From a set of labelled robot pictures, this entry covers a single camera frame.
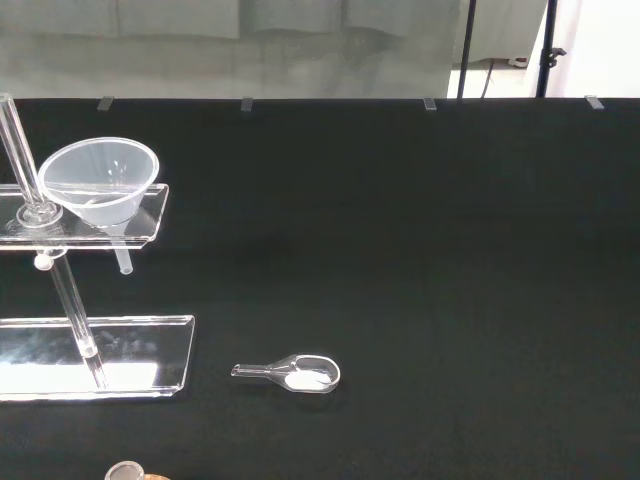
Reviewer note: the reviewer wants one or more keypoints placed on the black bench cloth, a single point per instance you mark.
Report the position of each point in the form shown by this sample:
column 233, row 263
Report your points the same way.
column 425, row 260

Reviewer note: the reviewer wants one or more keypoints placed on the clear cloth clip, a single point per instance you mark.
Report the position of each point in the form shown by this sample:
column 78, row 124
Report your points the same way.
column 430, row 103
column 594, row 102
column 247, row 104
column 105, row 104

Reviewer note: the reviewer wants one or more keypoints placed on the small round-bottom glass flask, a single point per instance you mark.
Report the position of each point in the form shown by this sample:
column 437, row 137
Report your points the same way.
column 124, row 472

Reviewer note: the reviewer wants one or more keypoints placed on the plain black tripod pole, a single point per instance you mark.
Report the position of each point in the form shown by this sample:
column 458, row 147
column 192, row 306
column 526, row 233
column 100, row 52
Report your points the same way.
column 468, row 45

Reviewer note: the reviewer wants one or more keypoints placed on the clear acrylic funnel stand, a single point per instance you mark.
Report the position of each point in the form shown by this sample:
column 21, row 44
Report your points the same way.
column 125, row 350

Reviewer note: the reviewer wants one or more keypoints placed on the black tripod pole with clamp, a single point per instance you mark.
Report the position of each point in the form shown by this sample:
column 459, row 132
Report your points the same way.
column 547, row 50

